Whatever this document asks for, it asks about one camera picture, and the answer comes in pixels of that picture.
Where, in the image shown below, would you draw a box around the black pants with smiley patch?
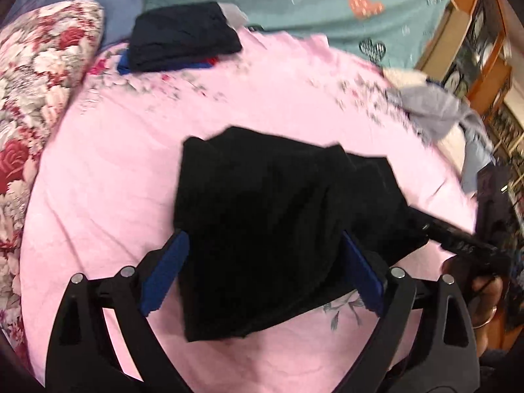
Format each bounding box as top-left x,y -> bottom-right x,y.
173,127 -> 426,342

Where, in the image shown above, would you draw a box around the person's right hand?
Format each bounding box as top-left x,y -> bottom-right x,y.
440,255 -> 504,357

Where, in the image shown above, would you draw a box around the lavender grey crumpled clothes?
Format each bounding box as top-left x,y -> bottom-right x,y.
382,68 -> 493,194

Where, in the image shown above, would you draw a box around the pink floral bed sheet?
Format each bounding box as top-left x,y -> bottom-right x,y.
19,27 -> 480,393

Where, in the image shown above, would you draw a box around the wooden glass cabinet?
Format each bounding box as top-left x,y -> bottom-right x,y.
416,0 -> 523,155

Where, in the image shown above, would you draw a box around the folded blue garment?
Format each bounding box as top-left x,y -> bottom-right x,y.
116,49 -> 212,75

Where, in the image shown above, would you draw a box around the red white floral pillow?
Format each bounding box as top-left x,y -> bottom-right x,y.
0,0 -> 104,367

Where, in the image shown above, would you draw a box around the grey knit garment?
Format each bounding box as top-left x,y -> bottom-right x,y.
218,3 -> 249,30

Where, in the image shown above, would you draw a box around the folded dark navy garment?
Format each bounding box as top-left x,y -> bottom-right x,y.
128,2 -> 242,73

